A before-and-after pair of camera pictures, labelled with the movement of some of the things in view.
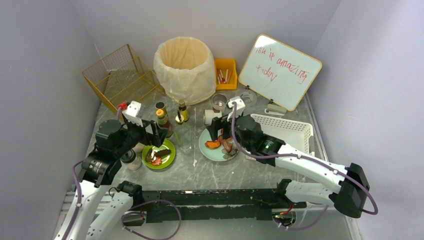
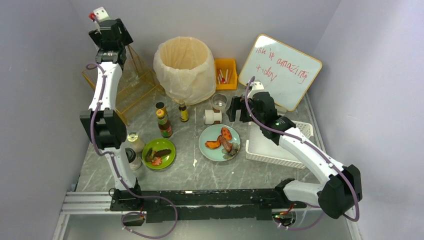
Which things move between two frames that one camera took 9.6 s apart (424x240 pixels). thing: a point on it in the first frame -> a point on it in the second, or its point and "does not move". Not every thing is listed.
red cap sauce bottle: x=164 y=122 does not move
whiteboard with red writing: x=279 y=72 does not move
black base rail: x=163 y=206 does not move
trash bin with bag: x=186 y=69 does not move
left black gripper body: x=156 y=133 -> x=110 y=25
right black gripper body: x=216 y=125 -> x=243 y=108
